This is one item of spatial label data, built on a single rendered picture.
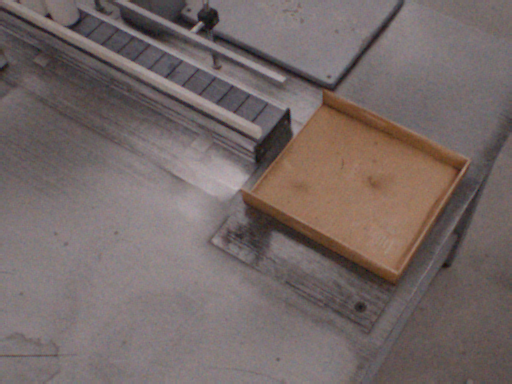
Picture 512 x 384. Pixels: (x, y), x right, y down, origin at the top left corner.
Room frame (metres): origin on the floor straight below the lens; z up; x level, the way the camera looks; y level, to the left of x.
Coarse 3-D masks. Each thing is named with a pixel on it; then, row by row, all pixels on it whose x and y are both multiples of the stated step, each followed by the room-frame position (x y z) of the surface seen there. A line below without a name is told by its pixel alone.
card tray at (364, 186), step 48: (336, 96) 0.81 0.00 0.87; (288, 144) 0.72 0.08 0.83; (336, 144) 0.73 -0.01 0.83; (384, 144) 0.73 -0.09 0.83; (432, 144) 0.71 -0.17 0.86; (288, 192) 0.62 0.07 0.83; (336, 192) 0.63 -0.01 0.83; (384, 192) 0.63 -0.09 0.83; (432, 192) 0.63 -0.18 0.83; (336, 240) 0.51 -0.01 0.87; (384, 240) 0.54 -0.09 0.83
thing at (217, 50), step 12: (108, 0) 0.94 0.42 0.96; (120, 0) 0.94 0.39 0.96; (132, 12) 0.92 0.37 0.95; (144, 12) 0.91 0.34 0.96; (156, 24) 0.89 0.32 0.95; (168, 24) 0.88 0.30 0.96; (180, 36) 0.86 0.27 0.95; (192, 36) 0.85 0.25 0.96; (204, 48) 0.84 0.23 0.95; (216, 48) 0.83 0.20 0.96; (228, 60) 0.81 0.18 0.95; (240, 60) 0.80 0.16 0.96; (252, 72) 0.79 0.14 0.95; (264, 72) 0.78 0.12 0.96; (276, 84) 0.76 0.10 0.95
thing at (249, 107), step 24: (96, 24) 0.96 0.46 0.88; (120, 48) 0.90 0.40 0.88; (144, 48) 0.90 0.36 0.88; (168, 72) 0.84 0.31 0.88; (192, 72) 0.85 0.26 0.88; (168, 96) 0.79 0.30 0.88; (216, 96) 0.79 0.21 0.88; (240, 96) 0.79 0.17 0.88; (216, 120) 0.74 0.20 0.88; (264, 120) 0.74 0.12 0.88
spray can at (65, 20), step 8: (48, 0) 0.95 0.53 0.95; (56, 0) 0.95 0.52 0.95; (64, 0) 0.96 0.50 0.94; (72, 0) 0.97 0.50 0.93; (48, 8) 0.96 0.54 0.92; (56, 8) 0.95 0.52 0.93; (64, 8) 0.95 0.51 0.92; (72, 8) 0.96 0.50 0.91; (56, 16) 0.95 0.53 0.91; (64, 16) 0.95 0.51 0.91; (72, 16) 0.96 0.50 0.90; (64, 24) 0.95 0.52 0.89; (72, 24) 0.95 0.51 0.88
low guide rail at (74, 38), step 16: (0, 0) 0.98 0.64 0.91; (32, 16) 0.94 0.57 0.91; (64, 32) 0.90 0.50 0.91; (96, 48) 0.86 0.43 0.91; (128, 64) 0.83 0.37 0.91; (160, 80) 0.79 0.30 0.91; (176, 96) 0.77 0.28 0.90; (192, 96) 0.76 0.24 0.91; (208, 112) 0.74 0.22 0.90; (224, 112) 0.73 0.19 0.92; (240, 128) 0.70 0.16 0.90; (256, 128) 0.70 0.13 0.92
